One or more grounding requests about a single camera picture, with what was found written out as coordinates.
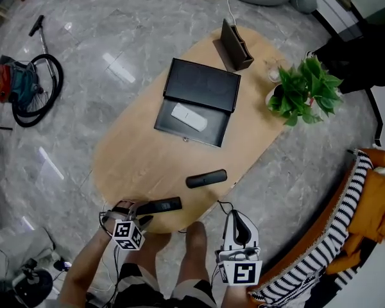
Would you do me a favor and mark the red and teal vacuum cleaner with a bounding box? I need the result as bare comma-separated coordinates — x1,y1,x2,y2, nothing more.
0,14,64,128

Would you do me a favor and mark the green potted plant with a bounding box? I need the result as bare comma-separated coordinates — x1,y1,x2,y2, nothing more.
265,55,344,127

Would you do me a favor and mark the oval wooden coffee table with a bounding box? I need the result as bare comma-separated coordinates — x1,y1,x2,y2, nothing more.
92,25,291,234

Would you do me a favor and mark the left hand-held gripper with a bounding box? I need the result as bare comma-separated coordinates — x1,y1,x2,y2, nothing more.
111,201,154,252

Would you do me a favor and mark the orange padded cushion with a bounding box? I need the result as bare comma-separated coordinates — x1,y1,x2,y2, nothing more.
325,168,385,275

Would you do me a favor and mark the white cable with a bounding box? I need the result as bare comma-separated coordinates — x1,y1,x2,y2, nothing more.
223,0,237,27

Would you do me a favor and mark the black cable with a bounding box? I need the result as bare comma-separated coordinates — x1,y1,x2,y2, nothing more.
216,200,235,214
99,210,123,304

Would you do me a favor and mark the striped blanket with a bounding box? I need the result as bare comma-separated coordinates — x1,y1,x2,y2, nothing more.
248,151,375,308

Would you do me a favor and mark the person's left leg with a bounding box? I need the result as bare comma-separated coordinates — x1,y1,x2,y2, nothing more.
137,232,180,285

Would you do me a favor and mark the person's leg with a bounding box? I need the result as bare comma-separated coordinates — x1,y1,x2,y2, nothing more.
176,221,209,285
137,232,180,285

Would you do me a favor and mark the person's right forearm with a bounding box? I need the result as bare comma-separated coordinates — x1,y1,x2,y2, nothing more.
223,282,250,308

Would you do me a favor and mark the rounded black remote control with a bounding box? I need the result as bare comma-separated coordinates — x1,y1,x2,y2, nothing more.
185,169,228,189

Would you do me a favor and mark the person's left forearm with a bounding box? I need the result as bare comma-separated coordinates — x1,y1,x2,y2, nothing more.
58,226,119,308

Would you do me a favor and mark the grey round cushion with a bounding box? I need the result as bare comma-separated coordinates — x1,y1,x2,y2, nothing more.
290,0,318,15

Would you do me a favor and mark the black storage box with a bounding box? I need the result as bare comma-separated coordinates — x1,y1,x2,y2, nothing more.
153,58,241,148

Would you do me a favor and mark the white remote control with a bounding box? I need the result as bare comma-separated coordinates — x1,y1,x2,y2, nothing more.
171,102,209,132

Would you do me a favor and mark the person's right leg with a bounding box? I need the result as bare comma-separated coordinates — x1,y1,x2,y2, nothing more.
176,221,209,285

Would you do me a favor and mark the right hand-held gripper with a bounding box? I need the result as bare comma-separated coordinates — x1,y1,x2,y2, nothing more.
215,209,263,287

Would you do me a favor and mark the brown desk organizer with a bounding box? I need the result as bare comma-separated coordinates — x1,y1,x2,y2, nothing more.
213,18,255,73

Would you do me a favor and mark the person's left hand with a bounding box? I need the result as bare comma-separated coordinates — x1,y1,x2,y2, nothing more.
110,199,136,219

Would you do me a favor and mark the clear glass cup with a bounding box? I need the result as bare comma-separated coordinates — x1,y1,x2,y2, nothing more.
264,58,288,83

